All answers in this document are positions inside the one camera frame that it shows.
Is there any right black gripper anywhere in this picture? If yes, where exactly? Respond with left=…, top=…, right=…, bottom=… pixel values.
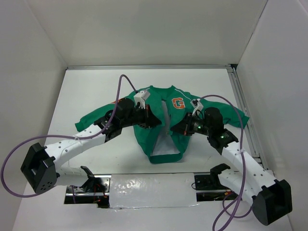
left=171, top=111, right=212, bottom=136

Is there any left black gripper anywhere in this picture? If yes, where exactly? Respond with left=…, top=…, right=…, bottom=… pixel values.
left=120, top=103, right=161, bottom=129

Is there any green jacket with white lining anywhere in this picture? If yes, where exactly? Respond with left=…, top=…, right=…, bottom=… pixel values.
left=74, top=84, right=250, bottom=165

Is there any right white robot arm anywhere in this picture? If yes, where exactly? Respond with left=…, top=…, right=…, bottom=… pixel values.
left=171, top=107, right=293, bottom=225

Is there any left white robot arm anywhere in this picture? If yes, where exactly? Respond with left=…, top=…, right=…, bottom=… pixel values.
left=21, top=98, right=162, bottom=194

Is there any white taped cover plate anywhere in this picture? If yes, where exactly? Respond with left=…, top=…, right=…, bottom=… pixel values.
left=109, top=173, right=198, bottom=208

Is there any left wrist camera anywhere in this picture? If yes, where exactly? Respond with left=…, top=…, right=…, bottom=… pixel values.
left=133, top=90, right=150, bottom=109

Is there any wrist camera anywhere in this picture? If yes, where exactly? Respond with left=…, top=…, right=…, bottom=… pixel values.
left=133, top=90, right=150, bottom=109
left=191, top=98, right=203, bottom=114

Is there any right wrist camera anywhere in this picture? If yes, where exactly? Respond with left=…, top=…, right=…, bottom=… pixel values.
left=191, top=98, right=203, bottom=114

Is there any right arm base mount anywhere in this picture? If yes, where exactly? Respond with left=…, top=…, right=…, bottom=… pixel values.
left=191, top=164, right=237, bottom=202

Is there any aluminium frame rail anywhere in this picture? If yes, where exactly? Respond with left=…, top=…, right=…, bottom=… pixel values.
left=227, top=64, right=269, bottom=170

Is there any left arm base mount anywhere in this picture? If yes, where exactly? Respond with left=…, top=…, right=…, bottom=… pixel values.
left=64, top=175, right=111, bottom=208

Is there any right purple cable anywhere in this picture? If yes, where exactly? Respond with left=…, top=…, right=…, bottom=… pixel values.
left=199, top=94, right=253, bottom=231

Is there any purple cable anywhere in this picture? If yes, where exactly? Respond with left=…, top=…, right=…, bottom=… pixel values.
left=199, top=94, right=253, bottom=231
left=0, top=74, right=140, bottom=204

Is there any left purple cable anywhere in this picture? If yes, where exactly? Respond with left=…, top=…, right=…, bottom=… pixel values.
left=0, top=74, right=140, bottom=204

